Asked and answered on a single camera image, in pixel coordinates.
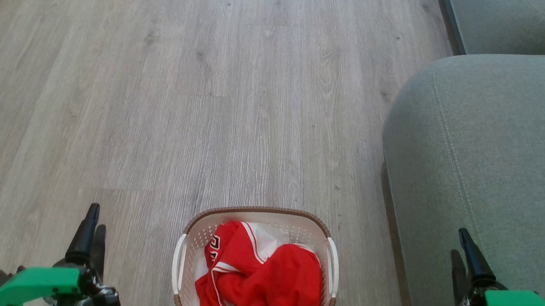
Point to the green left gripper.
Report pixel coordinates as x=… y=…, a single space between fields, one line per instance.
x=36 y=285

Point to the grey-green sofa section dark base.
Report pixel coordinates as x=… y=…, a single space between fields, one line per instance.
x=521 y=22

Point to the grey-green rounded sofa section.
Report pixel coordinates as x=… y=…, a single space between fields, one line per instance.
x=496 y=156

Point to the red jersey white trim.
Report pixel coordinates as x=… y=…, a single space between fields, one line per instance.
x=287 y=280

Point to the white laundry basket brown rim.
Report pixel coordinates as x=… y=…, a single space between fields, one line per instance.
x=198 y=234

